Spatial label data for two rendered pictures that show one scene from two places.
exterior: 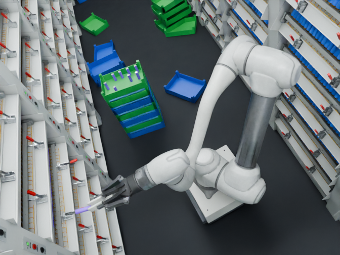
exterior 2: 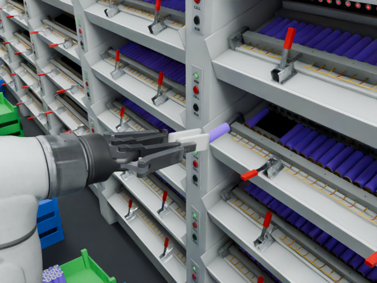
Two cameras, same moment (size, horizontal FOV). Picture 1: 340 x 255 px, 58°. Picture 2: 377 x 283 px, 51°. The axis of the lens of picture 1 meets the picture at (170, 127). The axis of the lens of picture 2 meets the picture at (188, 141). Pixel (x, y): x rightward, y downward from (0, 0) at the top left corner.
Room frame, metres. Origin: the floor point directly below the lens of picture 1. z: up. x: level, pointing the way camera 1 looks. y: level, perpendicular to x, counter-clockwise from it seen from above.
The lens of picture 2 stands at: (1.13, 0.03, 1.18)
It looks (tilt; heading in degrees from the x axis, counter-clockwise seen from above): 28 degrees down; 144
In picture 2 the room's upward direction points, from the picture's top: straight up
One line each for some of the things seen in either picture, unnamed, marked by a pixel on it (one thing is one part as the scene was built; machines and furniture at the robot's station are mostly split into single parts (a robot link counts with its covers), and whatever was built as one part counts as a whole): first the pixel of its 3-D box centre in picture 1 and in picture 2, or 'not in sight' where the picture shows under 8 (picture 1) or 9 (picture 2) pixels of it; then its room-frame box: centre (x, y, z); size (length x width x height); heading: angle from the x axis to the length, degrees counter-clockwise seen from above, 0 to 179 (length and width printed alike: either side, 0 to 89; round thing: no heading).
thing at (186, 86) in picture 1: (185, 86); not in sight; (1.79, -0.26, 0.04); 0.30 x 0.20 x 0.08; 36
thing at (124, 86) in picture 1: (122, 80); not in sight; (1.62, 0.17, 0.52); 0.30 x 0.20 x 0.08; 84
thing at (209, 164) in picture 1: (208, 166); not in sight; (0.78, -0.10, 0.47); 0.18 x 0.16 x 0.22; 34
